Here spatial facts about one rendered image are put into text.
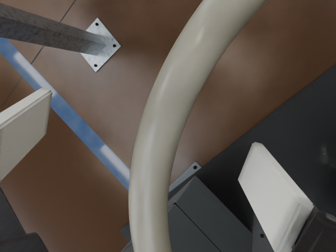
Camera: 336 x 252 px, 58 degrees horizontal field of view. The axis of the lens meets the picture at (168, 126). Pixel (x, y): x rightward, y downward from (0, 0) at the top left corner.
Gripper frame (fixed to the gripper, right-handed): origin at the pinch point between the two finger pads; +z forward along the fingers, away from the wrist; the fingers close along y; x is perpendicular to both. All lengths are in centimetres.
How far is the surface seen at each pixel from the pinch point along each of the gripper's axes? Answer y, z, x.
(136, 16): -11, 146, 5
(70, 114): -35, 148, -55
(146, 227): 1.5, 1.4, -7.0
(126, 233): 12, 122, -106
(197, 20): 0.8, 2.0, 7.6
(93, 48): -28, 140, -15
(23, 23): -45, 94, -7
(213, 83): 33, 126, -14
